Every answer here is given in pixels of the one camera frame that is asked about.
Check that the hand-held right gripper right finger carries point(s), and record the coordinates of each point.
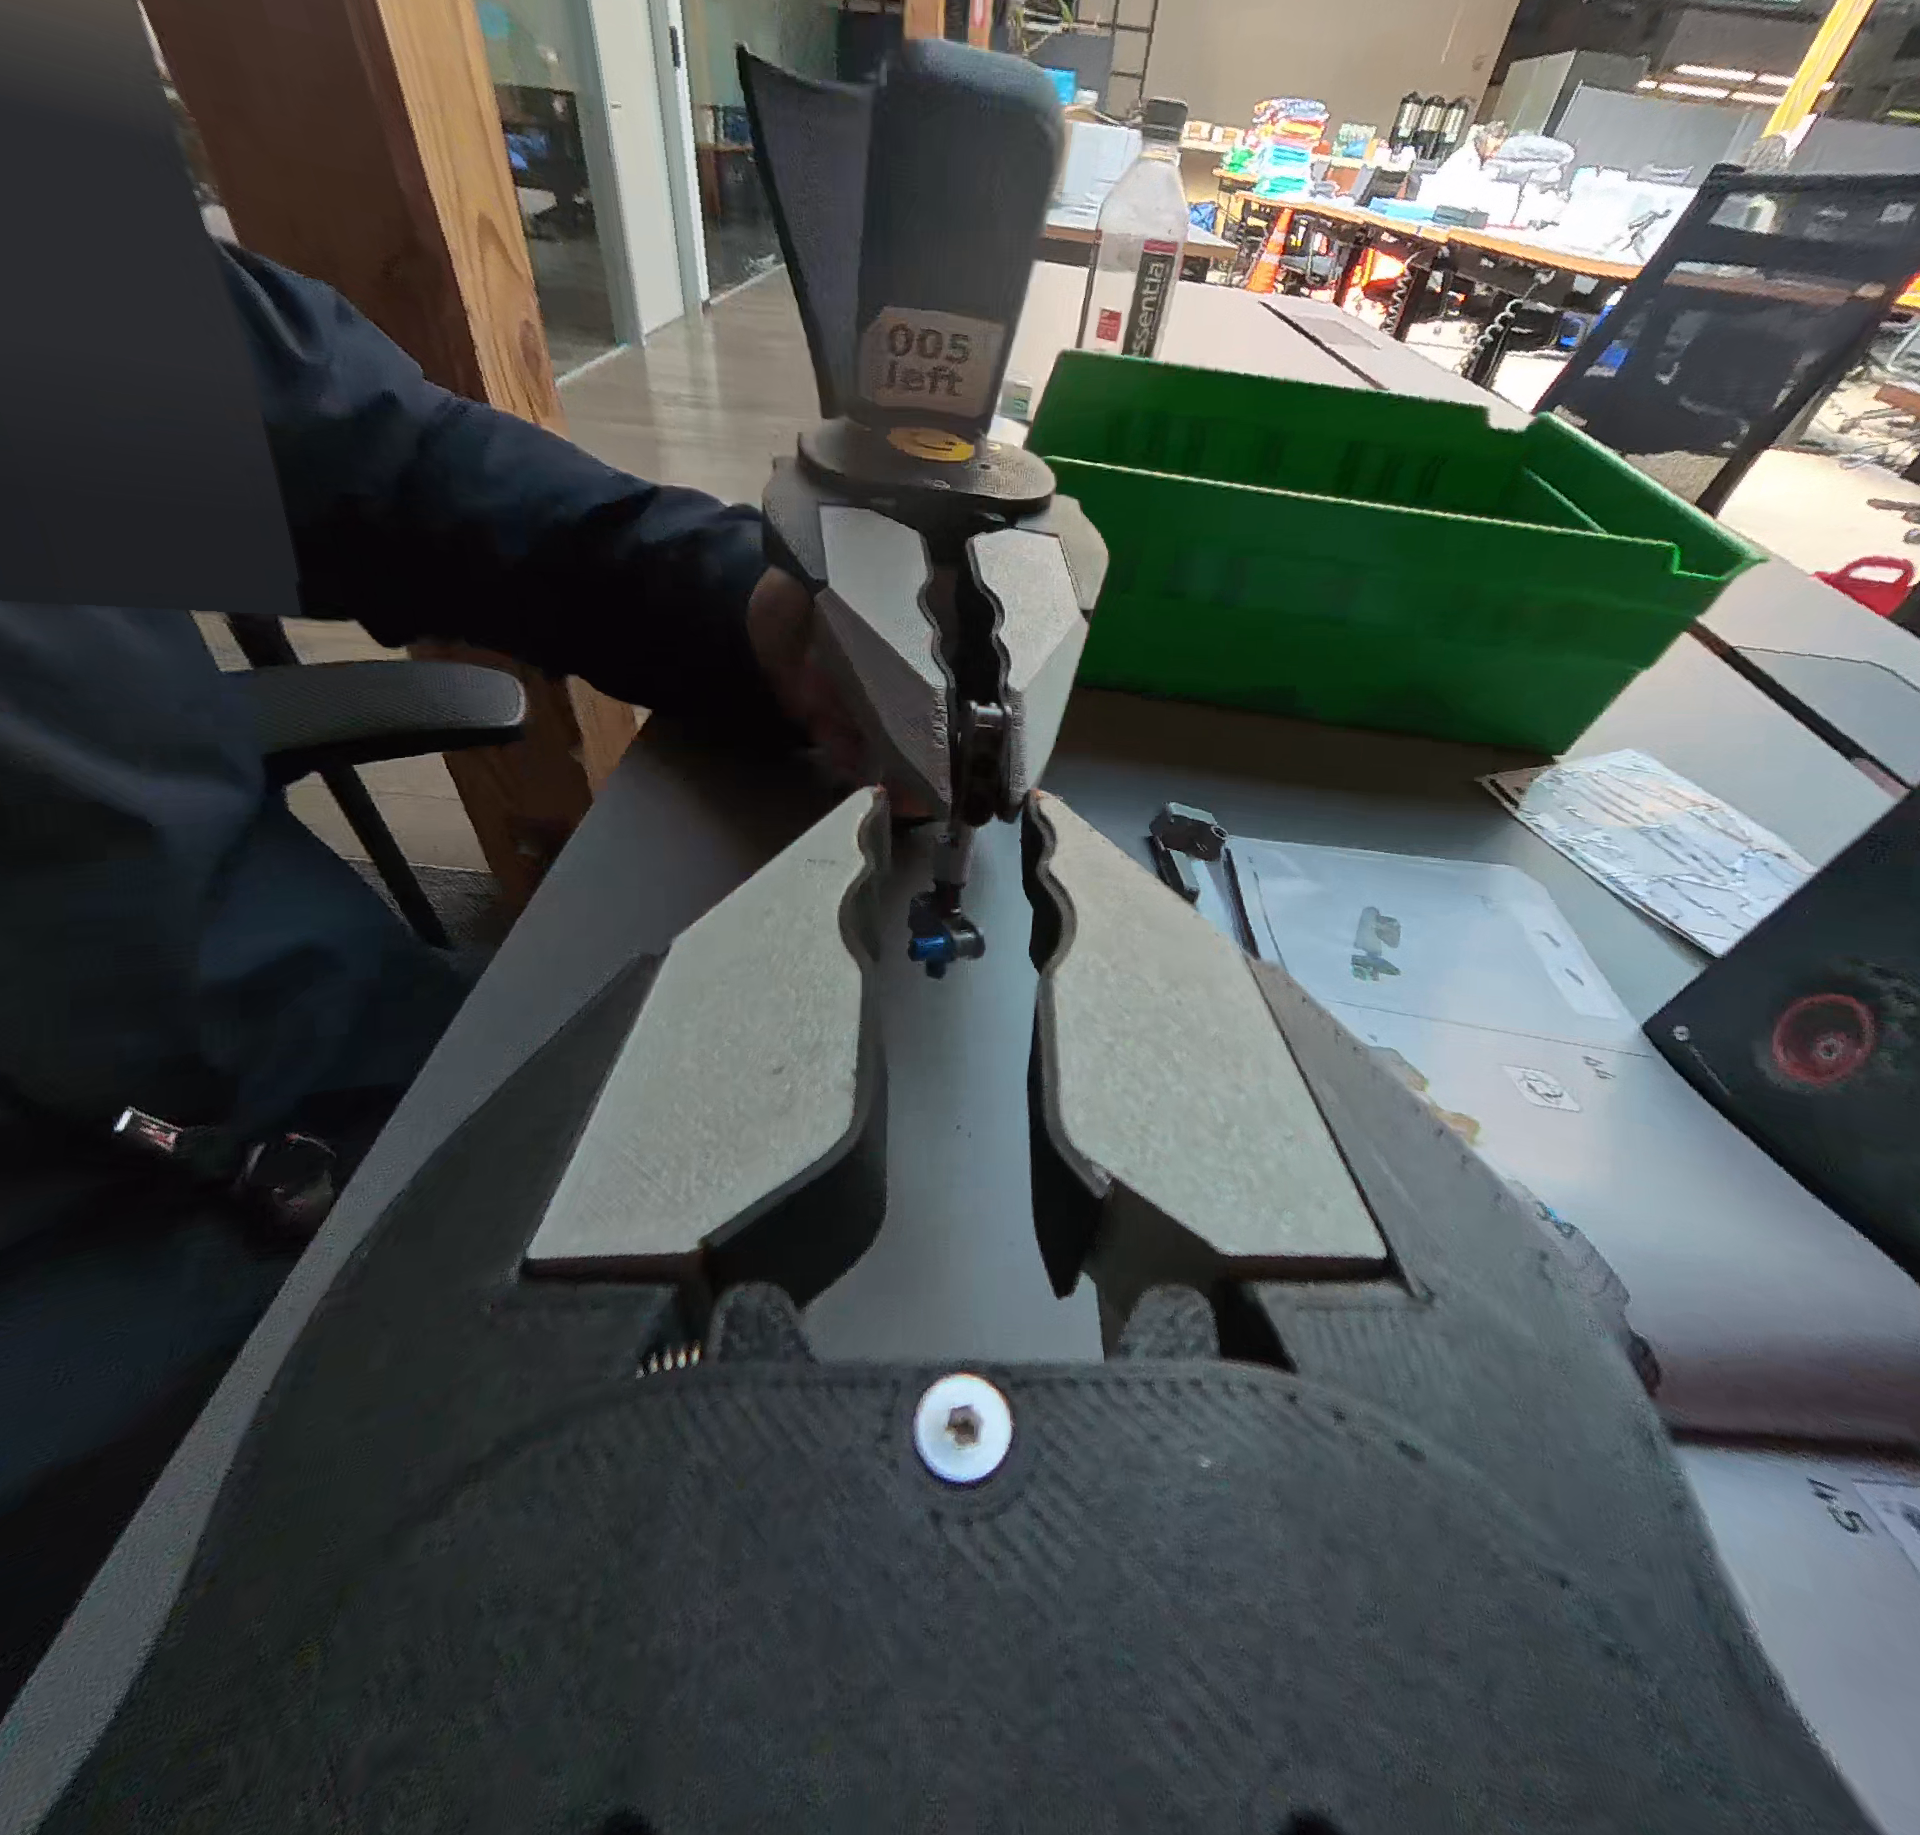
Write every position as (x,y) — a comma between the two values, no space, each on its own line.
(1200,1099)

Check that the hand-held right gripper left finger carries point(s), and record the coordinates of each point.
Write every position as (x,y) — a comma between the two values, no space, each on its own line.
(720,1084)

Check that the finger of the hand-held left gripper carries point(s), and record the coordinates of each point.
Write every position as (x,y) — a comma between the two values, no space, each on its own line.
(877,605)
(1027,605)

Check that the small grey black brick assembly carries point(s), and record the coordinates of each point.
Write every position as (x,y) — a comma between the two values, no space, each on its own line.
(983,755)

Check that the person's left forearm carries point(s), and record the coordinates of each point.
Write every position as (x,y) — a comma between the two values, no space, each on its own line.
(525,514)

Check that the dark monster truck set box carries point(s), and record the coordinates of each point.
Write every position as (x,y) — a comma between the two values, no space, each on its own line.
(1816,1024)

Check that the person's left hand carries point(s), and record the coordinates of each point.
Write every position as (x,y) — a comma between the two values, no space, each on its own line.
(795,665)

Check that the dark blue chair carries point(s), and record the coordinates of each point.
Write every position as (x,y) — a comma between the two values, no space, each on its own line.
(795,214)

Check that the clear water bottle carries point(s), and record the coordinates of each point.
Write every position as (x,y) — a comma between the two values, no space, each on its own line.
(1133,245)

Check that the grey holed building beam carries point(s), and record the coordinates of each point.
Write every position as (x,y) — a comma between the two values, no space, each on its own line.
(1188,833)

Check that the orange traffic cone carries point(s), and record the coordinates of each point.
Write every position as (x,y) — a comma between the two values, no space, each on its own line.
(1271,248)

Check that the open building instruction booklet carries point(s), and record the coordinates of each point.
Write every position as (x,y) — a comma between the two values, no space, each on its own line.
(1500,994)

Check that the green storage bin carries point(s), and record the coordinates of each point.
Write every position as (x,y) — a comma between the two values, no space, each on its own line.
(1351,605)

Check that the stack of colourful bins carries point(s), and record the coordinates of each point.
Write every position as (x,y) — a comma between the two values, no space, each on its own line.
(1290,140)

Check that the black office chair armrest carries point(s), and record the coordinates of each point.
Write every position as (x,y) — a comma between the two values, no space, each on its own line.
(390,703)

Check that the long wooden worktable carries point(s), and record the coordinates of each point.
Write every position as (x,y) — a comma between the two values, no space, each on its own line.
(1500,239)

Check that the person's dark blue jacket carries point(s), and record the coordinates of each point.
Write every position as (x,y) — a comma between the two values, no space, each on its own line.
(120,964)

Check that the black mesh office chair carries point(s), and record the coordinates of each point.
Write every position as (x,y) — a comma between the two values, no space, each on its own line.
(1740,334)

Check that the red plastic object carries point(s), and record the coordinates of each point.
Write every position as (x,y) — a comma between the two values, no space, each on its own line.
(1864,585)

